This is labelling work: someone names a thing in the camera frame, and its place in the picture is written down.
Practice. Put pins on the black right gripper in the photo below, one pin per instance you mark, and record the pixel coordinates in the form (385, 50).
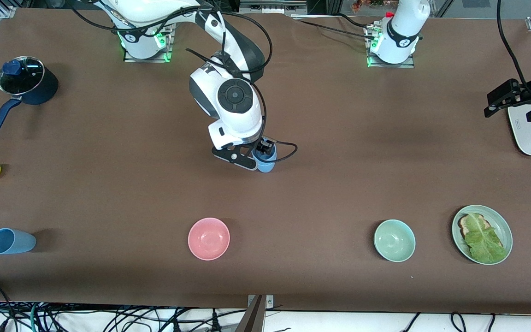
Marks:
(264, 147)

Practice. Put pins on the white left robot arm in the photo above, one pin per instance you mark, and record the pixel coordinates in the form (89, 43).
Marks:
(401, 37)

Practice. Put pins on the pink bowl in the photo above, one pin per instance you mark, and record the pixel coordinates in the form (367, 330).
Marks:
(209, 238)

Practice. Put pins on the pale green plate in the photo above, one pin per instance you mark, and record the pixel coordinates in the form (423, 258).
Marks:
(505, 230)

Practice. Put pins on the toasted bread slice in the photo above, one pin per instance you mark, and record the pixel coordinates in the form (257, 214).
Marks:
(466, 226)

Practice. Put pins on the green lettuce leaf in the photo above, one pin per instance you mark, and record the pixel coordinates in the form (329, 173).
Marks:
(484, 242)

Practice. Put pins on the pale green bowl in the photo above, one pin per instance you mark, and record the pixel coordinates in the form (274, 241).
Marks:
(394, 240)

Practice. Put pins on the dark stand leg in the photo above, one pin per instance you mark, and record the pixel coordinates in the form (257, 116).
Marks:
(252, 319)

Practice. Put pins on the dark blue saucepan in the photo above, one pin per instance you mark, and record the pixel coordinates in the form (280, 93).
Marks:
(46, 90)

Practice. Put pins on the glass lid blue knob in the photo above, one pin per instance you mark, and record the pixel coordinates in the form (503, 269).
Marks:
(23, 76)

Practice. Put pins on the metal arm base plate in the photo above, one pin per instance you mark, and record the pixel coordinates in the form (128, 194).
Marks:
(129, 57)
(408, 65)

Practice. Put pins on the metal table bracket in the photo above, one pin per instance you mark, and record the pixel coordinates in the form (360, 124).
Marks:
(270, 302)

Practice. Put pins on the grey metal frame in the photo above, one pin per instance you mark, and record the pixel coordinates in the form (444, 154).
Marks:
(270, 7)

